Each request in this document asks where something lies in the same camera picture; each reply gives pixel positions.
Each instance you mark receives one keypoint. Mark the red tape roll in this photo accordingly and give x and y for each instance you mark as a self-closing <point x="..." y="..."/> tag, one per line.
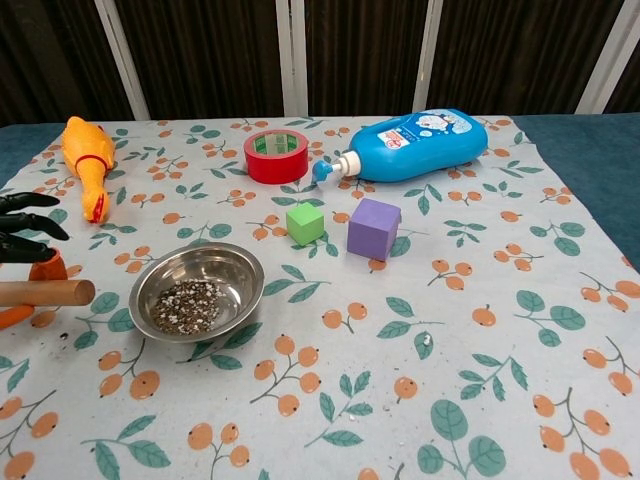
<point x="275" y="169"/>

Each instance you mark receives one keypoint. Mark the purple foam cube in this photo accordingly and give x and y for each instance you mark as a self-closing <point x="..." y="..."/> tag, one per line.
<point x="372" y="236"/>

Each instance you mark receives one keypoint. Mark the floral tablecloth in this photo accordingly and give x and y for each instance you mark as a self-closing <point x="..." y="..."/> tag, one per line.
<point x="450" y="325"/>

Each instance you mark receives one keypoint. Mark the green foam cube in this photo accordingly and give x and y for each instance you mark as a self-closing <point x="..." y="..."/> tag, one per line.
<point x="305" y="226"/>

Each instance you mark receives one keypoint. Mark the dark brown curtain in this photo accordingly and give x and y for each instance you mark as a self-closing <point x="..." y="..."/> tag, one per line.
<point x="210" y="50"/>

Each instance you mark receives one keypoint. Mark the white double frame post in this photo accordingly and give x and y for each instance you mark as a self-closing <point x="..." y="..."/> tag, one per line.
<point x="292" y="55"/>

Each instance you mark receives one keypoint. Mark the stainless steel bowl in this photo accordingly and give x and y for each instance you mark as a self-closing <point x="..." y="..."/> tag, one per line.
<point x="237" y="277"/>

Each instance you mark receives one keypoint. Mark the yellow rubber chicken toy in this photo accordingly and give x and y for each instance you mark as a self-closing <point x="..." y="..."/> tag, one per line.
<point x="87" y="145"/>

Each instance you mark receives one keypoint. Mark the wooden rolling pin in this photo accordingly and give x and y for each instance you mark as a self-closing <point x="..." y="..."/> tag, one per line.
<point x="55" y="292"/>

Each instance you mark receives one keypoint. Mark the blue pump bottle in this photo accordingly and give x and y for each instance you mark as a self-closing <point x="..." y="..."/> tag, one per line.
<point x="420" y="150"/>

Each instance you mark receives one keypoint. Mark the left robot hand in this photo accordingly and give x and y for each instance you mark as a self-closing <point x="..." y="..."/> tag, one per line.
<point x="47" y="267"/>

